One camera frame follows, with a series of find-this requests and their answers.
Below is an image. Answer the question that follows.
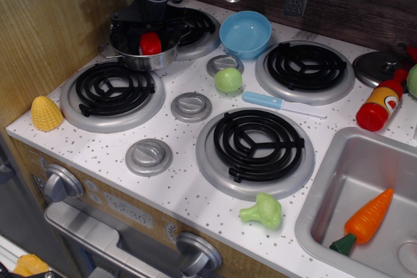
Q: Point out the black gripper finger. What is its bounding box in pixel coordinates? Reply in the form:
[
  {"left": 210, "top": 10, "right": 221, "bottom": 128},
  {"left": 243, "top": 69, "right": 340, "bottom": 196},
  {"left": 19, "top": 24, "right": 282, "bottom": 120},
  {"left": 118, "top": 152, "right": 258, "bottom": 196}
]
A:
[
  {"left": 159, "top": 30, "right": 181, "bottom": 53},
  {"left": 126, "top": 31, "right": 141, "bottom": 55}
]

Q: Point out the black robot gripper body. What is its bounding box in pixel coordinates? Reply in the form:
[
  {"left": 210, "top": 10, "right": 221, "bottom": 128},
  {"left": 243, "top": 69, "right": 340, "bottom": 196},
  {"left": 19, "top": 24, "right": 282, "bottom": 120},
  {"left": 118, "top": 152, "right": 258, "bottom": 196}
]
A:
[{"left": 110, "top": 0, "right": 188, "bottom": 36}]

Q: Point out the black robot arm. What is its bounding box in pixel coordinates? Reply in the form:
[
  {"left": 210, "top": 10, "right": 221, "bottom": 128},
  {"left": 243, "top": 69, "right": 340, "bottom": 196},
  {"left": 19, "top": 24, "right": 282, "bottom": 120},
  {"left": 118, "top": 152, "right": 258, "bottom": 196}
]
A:
[{"left": 111, "top": 0, "right": 186, "bottom": 55}]

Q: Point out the small steel pan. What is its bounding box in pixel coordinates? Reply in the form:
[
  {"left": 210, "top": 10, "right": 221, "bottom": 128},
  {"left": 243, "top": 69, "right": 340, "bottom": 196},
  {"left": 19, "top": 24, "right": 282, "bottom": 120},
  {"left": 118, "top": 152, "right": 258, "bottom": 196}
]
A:
[{"left": 98, "top": 35, "right": 177, "bottom": 71}]

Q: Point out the back left black burner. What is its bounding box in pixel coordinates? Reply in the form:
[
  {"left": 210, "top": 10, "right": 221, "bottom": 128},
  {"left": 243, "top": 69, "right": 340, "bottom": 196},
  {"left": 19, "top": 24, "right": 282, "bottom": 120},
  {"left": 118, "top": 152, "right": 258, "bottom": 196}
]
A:
[{"left": 167, "top": 6, "right": 220, "bottom": 61}]

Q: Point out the black burner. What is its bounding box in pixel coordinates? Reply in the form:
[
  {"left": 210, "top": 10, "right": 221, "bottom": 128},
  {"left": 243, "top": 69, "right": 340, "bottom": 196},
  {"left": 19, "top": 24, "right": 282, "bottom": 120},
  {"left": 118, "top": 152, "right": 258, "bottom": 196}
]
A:
[
  {"left": 167, "top": 6, "right": 220, "bottom": 61},
  {"left": 255, "top": 40, "right": 355, "bottom": 106},
  {"left": 195, "top": 108, "right": 315, "bottom": 201},
  {"left": 60, "top": 62, "right": 165, "bottom": 133}
]

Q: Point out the top silver stove knob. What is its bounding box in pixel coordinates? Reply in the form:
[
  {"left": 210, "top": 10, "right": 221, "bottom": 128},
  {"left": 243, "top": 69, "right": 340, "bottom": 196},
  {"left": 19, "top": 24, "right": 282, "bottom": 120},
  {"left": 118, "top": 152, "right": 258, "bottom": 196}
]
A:
[{"left": 207, "top": 55, "right": 244, "bottom": 77}]

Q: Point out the silver stove knob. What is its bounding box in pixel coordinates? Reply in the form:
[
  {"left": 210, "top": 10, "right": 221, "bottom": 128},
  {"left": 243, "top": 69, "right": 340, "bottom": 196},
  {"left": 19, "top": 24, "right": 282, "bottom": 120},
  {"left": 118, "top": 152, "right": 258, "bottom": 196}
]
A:
[
  {"left": 207, "top": 55, "right": 244, "bottom": 77},
  {"left": 171, "top": 92, "right": 212, "bottom": 123},
  {"left": 125, "top": 139, "right": 173, "bottom": 176}
]

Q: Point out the front left black burner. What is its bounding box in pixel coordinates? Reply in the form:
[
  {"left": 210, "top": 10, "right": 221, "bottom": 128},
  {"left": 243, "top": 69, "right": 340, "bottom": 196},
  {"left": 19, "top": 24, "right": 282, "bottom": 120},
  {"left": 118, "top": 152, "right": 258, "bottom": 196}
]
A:
[{"left": 60, "top": 62, "right": 165, "bottom": 133}]

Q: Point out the middle silver stove knob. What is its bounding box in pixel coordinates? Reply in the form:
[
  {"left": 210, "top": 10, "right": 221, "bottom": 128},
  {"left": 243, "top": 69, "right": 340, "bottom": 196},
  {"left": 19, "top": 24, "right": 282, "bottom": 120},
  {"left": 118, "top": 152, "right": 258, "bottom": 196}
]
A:
[{"left": 171, "top": 92, "right": 212, "bottom": 123}]

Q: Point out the green toy apple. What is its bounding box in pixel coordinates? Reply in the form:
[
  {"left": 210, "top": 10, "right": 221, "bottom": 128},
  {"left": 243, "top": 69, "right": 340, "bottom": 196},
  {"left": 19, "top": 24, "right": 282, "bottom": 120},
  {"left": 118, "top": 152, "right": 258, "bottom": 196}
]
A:
[{"left": 214, "top": 68, "right": 242, "bottom": 93}]

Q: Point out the blue plastic bowl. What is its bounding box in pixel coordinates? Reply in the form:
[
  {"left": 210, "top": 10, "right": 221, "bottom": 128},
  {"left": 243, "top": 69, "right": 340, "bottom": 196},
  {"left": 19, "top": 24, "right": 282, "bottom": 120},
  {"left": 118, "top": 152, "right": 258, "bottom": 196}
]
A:
[{"left": 220, "top": 11, "right": 272, "bottom": 60}]

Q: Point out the yellow toy corn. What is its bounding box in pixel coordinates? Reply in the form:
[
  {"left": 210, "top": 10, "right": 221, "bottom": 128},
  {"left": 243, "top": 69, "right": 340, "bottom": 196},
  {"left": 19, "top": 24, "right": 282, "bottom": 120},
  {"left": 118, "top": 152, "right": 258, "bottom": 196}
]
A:
[{"left": 31, "top": 96, "right": 64, "bottom": 132}]

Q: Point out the bottom silver stove knob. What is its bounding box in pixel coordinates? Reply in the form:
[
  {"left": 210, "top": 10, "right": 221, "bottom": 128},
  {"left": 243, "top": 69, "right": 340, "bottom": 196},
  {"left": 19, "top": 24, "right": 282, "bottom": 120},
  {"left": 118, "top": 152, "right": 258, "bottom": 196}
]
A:
[{"left": 125, "top": 139, "right": 173, "bottom": 176}]

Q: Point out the front right black burner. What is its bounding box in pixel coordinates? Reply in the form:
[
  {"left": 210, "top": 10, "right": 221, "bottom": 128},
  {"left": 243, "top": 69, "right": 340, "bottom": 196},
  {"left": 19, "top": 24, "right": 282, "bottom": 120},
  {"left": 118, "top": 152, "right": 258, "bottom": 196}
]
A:
[{"left": 195, "top": 108, "right": 315, "bottom": 201}]

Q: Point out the back right black burner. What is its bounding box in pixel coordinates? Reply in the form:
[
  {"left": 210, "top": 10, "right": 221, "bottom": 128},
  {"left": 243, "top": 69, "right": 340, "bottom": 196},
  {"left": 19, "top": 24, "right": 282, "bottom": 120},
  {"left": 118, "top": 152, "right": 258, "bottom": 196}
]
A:
[{"left": 255, "top": 40, "right": 355, "bottom": 106}]

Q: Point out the left oven front knob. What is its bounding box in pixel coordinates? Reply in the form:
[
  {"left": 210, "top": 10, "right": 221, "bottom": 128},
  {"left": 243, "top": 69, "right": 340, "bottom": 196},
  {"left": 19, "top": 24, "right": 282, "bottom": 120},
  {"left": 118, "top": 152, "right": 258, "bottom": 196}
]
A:
[{"left": 44, "top": 163, "right": 85, "bottom": 202}]

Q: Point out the oven knob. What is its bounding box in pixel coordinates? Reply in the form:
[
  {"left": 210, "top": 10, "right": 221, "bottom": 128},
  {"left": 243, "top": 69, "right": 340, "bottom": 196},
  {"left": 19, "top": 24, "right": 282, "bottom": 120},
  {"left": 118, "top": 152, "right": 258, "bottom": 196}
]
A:
[
  {"left": 44, "top": 163, "right": 85, "bottom": 202},
  {"left": 176, "top": 232, "right": 223, "bottom": 277}
]

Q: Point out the green toy broccoli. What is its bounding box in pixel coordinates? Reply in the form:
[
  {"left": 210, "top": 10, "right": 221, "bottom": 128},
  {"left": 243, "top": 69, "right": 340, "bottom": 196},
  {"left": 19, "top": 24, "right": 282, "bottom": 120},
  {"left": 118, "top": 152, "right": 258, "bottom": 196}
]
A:
[{"left": 239, "top": 192, "right": 282, "bottom": 230}]

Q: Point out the steel pot lid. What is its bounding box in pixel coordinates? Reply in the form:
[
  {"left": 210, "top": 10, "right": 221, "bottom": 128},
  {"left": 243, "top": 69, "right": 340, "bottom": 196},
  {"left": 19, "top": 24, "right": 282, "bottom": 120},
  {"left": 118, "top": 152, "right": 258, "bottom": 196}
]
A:
[{"left": 353, "top": 51, "right": 410, "bottom": 88}]

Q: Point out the red toy ketchup bottle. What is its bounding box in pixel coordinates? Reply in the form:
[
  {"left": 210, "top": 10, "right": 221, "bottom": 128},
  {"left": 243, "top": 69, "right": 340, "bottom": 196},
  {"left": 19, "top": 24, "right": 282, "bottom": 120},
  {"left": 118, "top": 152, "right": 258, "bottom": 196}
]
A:
[{"left": 356, "top": 68, "right": 408, "bottom": 132}]

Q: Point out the right oven front knob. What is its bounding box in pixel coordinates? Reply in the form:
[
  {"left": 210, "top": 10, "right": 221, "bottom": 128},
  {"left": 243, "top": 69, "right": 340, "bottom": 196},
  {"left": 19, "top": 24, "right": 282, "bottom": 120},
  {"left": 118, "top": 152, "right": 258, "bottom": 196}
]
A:
[{"left": 176, "top": 232, "right": 223, "bottom": 277}]

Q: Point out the steel sink basin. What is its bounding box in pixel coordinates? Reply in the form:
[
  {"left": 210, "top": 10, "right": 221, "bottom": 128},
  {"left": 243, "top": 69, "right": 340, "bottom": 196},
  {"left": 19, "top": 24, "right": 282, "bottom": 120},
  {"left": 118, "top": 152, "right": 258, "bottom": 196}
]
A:
[{"left": 295, "top": 128, "right": 416, "bottom": 277}]

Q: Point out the green toy vegetable at edge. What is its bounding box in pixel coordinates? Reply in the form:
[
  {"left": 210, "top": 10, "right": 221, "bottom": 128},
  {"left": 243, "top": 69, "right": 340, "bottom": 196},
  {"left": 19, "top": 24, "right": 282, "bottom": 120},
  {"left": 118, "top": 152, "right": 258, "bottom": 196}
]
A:
[{"left": 407, "top": 65, "right": 417, "bottom": 98}]

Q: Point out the yellow object bottom left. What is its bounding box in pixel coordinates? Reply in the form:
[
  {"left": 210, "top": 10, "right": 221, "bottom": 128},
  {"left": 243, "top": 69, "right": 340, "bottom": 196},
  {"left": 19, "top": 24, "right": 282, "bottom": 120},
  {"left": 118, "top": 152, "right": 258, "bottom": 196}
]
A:
[{"left": 12, "top": 254, "right": 50, "bottom": 277}]

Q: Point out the orange toy carrot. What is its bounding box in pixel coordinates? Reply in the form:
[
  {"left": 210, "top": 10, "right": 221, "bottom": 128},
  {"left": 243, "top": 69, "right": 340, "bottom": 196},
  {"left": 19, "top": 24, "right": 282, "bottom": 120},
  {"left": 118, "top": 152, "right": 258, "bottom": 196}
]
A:
[{"left": 329, "top": 188, "right": 394, "bottom": 256}]

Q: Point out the blue handled toy knife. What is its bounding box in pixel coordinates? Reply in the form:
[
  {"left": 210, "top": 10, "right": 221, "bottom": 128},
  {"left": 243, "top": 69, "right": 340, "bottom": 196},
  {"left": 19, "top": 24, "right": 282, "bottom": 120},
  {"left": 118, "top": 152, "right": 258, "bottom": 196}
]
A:
[{"left": 242, "top": 91, "right": 327, "bottom": 118}]

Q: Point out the silver oven door handle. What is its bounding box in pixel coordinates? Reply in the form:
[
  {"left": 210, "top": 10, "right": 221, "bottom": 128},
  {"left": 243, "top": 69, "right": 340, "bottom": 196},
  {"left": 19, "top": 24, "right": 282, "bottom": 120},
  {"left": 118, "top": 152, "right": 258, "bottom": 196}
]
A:
[{"left": 44, "top": 202, "right": 182, "bottom": 277}]

